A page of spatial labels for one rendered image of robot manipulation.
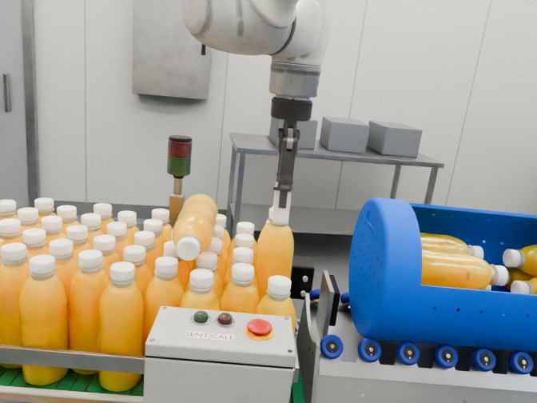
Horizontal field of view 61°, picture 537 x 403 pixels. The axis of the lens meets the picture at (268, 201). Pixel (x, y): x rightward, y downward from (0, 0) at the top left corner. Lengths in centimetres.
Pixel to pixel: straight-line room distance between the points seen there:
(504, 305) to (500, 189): 435
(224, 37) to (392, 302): 52
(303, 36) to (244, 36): 13
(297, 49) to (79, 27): 349
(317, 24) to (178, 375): 58
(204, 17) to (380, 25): 380
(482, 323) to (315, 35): 59
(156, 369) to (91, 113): 365
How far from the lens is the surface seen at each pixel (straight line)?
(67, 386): 92
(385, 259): 85
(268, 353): 64
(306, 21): 79
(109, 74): 416
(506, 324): 96
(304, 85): 82
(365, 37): 437
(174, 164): 124
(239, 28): 68
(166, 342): 65
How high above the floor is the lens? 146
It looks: 16 degrees down
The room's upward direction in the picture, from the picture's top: 6 degrees clockwise
